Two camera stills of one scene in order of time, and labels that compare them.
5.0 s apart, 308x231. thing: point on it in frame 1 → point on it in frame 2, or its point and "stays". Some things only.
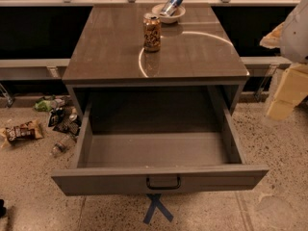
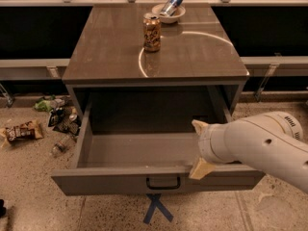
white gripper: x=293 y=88 → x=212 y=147
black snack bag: x=56 y=115 stays
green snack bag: x=43 y=105 stays
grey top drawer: x=158 y=144 stays
